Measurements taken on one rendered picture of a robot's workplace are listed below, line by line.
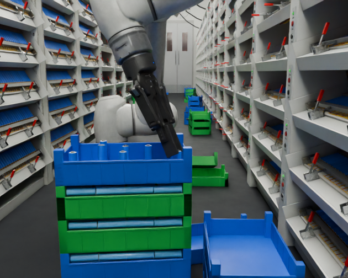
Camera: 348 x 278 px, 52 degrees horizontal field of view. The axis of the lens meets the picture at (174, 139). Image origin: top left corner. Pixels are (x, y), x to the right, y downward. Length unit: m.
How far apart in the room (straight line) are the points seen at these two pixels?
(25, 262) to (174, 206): 0.72
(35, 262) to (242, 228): 0.72
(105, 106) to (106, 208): 0.90
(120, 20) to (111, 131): 0.90
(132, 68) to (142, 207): 0.31
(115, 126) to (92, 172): 0.87
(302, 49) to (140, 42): 0.66
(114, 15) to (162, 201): 0.42
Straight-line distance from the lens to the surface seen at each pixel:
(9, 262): 1.41
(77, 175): 0.80
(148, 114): 0.77
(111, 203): 0.81
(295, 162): 1.34
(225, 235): 1.11
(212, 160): 2.14
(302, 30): 1.31
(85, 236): 0.85
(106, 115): 1.65
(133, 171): 0.79
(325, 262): 1.14
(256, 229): 1.11
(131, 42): 0.81
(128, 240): 0.85
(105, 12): 0.83
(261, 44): 1.99
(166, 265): 0.88
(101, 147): 0.88
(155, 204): 0.81
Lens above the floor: 0.64
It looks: 11 degrees down
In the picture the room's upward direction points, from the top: straight up
